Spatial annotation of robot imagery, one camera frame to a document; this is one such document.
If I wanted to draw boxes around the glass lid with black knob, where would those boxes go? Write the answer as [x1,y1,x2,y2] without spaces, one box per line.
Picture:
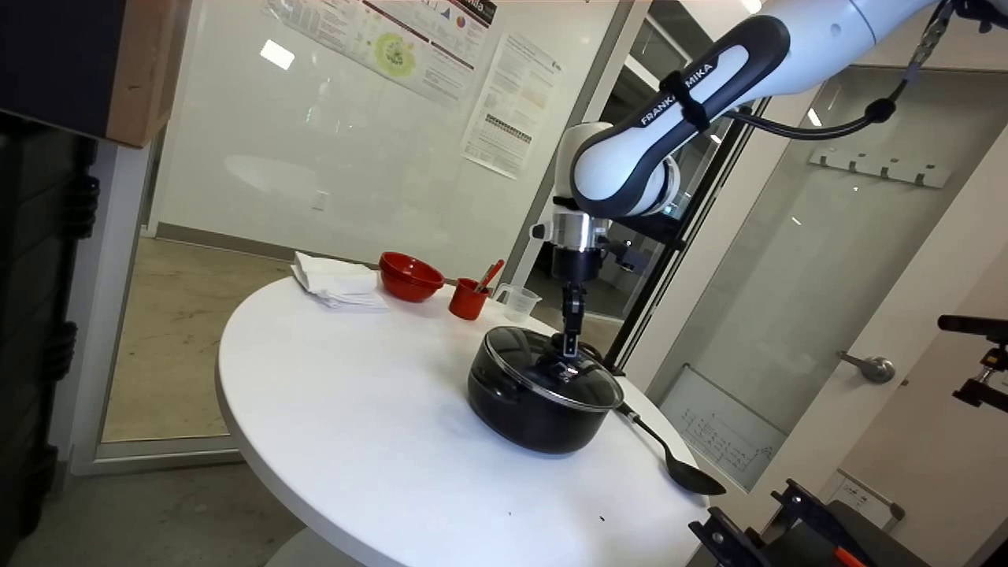
[469,326,623,415]

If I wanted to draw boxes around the silver door handle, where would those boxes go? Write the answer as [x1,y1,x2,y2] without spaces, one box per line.
[839,350,898,388]

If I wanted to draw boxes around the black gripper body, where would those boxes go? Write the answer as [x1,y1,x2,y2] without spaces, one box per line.
[533,202,615,295]

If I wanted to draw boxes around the red mug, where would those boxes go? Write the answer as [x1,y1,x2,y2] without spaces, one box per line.
[448,279,492,322]

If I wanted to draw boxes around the white printed paper notice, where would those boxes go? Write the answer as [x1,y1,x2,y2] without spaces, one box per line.
[459,33,569,182]

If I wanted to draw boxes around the black cabinet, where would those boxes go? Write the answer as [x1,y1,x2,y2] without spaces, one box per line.
[0,115,104,562]

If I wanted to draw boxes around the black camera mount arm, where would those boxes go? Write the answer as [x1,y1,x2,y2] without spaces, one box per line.
[935,311,1008,415]

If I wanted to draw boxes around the clear plastic measuring cup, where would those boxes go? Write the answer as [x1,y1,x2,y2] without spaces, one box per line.
[495,281,544,326]

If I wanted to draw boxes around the black ladle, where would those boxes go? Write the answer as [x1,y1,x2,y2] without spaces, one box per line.
[611,397,732,497]

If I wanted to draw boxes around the black cooking pot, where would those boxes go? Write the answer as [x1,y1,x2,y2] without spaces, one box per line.
[466,326,623,456]

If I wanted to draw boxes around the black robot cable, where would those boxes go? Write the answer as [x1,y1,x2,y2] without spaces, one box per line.
[749,0,955,143]

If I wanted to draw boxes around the white coat hook rack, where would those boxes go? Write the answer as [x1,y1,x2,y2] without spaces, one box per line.
[808,145,955,195]

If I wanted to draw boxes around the red bowl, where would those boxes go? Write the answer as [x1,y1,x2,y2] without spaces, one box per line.
[374,248,448,306]

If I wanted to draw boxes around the wall poster with green circle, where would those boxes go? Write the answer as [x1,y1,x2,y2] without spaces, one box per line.
[266,0,502,109]

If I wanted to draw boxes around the white cloth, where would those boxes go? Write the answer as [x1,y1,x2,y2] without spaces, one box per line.
[287,248,388,311]

